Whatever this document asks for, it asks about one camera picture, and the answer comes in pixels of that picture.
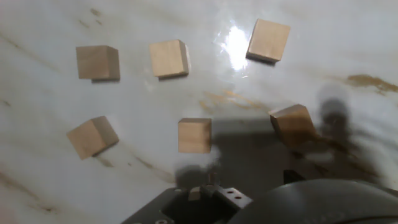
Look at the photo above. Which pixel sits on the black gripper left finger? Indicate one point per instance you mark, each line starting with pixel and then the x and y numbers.
pixel 231 196

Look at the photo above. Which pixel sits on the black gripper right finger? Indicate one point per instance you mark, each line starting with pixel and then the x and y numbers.
pixel 290 176

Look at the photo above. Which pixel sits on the small wooden cube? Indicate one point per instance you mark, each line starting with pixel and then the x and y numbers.
pixel 169 58
pixel 292 124
pixel 90 138
pixel 268 40
pixel 98 63
pixel 195 135

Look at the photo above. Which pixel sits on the marble pattern sheet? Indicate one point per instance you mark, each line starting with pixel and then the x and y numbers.
pixel 62 102

